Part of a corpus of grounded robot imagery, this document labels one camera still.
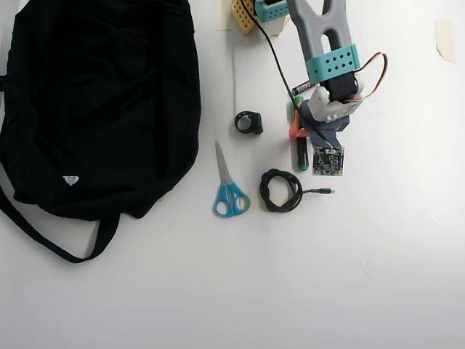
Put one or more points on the black cloth bag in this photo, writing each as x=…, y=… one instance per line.
x=98, y=109

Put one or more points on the black AAA battery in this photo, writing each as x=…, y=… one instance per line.
x=303, y=88

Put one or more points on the green capped black marker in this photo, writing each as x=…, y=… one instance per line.
x=302, y=152

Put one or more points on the square camera circuit board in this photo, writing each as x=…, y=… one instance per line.
x=328, y=161

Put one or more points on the dark grey-blue gripper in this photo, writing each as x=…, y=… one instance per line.
x=297, y=131

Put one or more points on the yellow perforated plastic part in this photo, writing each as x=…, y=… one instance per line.
x=241, y=16

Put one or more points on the beige masking tape piece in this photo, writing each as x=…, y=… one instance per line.
x=222, y=16
x=445, y=40

